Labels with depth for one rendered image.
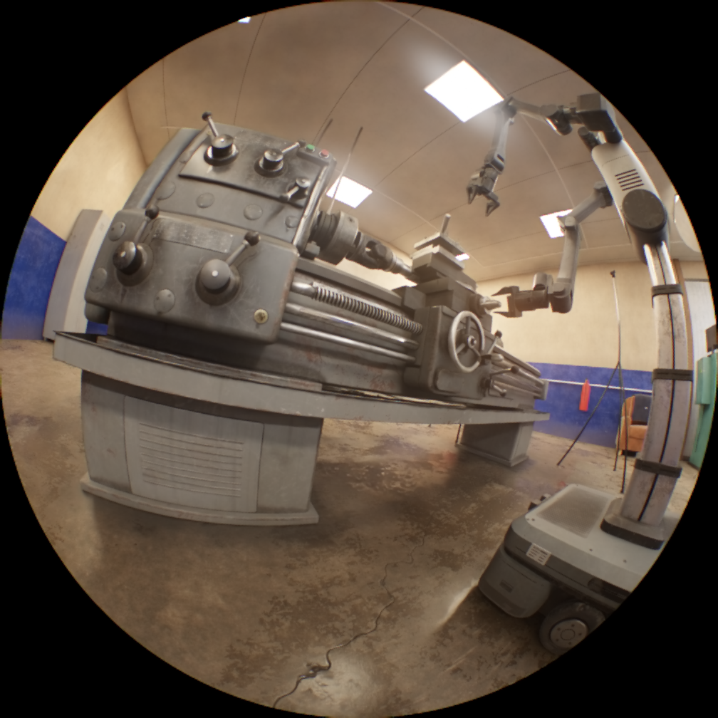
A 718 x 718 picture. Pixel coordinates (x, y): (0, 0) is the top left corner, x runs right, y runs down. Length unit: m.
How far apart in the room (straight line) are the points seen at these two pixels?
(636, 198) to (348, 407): 1.05
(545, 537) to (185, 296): 0.91
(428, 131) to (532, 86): 1.41
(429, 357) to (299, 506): 0.64
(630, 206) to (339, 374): 1.08
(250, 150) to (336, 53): 2.28
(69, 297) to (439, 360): 3.99
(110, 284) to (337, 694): 0.89
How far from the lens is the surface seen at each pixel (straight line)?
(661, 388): 0.72
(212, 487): 0.73
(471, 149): 3.42
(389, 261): 1.14
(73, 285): 3.89
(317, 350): 0.72
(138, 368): 0.56
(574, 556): 0.59
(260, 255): 0.55
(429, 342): 0.79
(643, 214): 0.85
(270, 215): 0.75
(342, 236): 0.98
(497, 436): 2.09
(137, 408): 0.69
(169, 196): 0.83
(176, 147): 1.00
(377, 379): 0.83
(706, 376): 4.51
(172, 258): 0.57
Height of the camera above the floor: 0.53
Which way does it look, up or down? 3 degrees up
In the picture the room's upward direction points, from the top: 11 degrees clockwise
